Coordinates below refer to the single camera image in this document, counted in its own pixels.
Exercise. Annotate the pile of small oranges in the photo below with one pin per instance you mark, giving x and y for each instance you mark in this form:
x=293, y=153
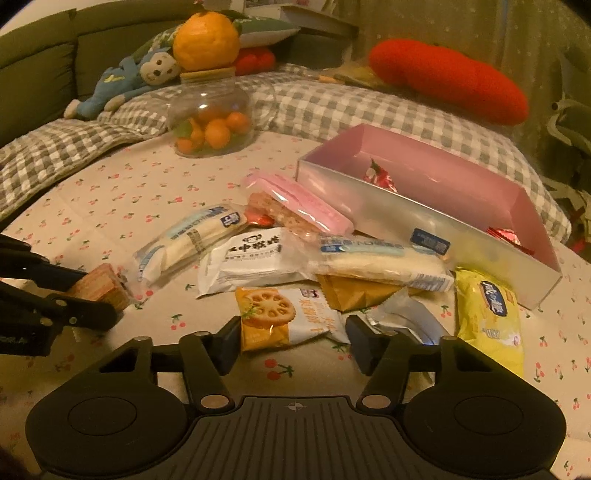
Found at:
x=217, y=134

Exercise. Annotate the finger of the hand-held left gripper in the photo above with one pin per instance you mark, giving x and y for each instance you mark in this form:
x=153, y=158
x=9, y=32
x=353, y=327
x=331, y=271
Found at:
x=78, y=311
x=41, y=272

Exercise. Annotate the clear plastic jar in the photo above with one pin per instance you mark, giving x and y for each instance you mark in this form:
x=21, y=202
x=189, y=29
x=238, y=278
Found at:
x=207, y=99

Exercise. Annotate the pale chair frame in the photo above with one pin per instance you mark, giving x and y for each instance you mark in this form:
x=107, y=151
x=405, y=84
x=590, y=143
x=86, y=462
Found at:
x=570, y=129

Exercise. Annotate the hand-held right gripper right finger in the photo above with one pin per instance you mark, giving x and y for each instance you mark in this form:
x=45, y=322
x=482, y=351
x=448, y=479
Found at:
x=362, y=347

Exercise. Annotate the stack of books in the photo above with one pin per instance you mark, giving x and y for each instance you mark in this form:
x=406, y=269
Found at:
x=318, y=18

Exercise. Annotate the pink biscuit packet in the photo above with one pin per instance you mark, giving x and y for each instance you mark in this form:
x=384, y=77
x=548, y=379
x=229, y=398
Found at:
x=304, y=205

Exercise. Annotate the small red plush toy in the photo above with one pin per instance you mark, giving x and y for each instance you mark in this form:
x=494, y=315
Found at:
x=254, y=60

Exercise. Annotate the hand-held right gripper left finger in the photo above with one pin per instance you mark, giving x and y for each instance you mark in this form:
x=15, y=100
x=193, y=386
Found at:
x=228, y=344

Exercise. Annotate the white packet black print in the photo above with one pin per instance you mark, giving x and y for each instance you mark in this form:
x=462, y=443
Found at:
x=249, y=267

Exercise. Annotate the orange white cracker packet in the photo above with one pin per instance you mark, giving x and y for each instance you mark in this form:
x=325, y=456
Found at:
x=277, y=314

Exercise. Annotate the clear wafer packet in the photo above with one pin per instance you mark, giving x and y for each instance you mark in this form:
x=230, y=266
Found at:
x=104, y=286

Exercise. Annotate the yellow snack packet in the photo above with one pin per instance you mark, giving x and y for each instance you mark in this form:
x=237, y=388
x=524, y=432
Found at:
x=489, y=332

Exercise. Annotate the large orange fruit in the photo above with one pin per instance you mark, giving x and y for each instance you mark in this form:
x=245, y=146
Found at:
x=205, y=41

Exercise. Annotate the green patterned pillow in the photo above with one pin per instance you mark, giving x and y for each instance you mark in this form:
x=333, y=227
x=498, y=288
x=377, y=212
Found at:
x=258, y=30

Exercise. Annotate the grey checked pillow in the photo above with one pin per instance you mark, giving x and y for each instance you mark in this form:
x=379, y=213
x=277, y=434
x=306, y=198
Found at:
x=323, y=101

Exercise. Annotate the small orange packet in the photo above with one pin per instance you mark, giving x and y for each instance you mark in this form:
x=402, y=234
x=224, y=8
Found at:
x=258, y=218

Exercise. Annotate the blue monkey plush toy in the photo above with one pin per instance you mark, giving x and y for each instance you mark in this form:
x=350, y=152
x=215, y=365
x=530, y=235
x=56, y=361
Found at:
x=115, y=78

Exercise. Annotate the dotted beige curtain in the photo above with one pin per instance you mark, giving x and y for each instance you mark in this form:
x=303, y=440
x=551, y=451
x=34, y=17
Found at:
x=485, y=27

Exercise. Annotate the silver foil packet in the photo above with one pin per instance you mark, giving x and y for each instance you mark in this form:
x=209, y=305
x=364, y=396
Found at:
x=401, y=318

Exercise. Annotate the green sofa backrest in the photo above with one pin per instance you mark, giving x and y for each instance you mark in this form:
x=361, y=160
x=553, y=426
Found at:
x=37, y=60

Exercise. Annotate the cork jar lid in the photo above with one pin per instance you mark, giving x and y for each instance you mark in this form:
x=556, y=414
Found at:
x=207, y=75

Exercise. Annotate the shiny red foil packet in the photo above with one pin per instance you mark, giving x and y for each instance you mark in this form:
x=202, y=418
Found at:
x=508, y=237

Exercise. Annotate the brown paper packet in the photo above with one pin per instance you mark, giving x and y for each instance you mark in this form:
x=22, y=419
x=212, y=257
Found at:
x=355, y=293

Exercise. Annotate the red snack packet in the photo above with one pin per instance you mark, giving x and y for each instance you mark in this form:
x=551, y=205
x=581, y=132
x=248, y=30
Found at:
x=381, y=177

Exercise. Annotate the large red plush pillow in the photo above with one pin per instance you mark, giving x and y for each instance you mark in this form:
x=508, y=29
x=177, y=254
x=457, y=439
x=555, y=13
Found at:
x=443, y=76

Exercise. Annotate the yellow flat packet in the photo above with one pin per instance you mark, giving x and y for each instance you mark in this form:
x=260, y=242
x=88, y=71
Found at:
x=355, y=74

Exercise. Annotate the white blue bread packet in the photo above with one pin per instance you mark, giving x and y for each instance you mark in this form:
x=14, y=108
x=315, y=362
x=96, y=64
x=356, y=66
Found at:
x=383, y=267
x=184, y=242

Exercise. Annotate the pink cardboard box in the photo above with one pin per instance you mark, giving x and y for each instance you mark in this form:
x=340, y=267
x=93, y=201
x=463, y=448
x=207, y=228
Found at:
x=415, y=221

